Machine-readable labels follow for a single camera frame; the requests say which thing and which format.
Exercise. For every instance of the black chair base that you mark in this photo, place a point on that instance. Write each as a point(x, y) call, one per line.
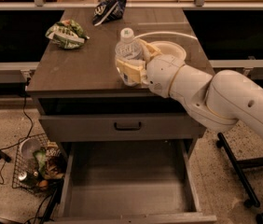
point(239, 166)

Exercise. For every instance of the clear plastic water bottle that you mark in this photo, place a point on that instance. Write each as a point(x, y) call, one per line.
point(128, 47)

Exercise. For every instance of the snack bags in basket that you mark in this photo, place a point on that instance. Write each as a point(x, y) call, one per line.
point(51, 163)

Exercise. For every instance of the open lower grey drawer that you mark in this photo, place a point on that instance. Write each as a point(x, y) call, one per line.
point(132, 182)

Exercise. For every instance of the black wire basket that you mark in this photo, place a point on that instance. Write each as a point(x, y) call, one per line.
point(26, 175)

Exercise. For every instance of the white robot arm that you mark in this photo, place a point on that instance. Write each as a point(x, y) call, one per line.
point(217, 102)

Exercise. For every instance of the upper grey drawer with handle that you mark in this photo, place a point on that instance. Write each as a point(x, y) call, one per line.
point(121, 127)

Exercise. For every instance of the green chip bag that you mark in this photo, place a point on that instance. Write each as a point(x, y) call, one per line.
point(67, 34)

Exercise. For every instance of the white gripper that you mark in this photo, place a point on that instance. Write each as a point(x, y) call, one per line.
point(159, 75)

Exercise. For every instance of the white paper bowl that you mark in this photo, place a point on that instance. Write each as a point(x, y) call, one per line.
point(167, 49)

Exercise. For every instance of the dark blue chip bag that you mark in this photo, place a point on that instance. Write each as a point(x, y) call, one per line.
point(108, 10)

